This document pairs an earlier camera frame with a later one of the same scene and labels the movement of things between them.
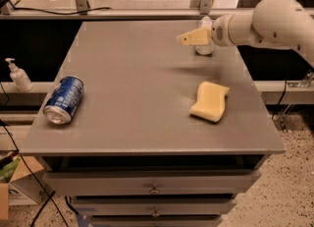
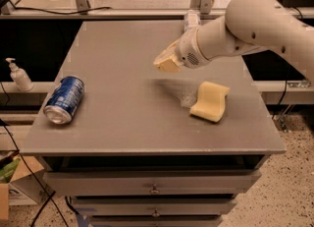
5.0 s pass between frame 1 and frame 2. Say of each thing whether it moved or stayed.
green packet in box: stayed
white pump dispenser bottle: stayed
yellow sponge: stayed
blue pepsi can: stayed
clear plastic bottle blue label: moved
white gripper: moved
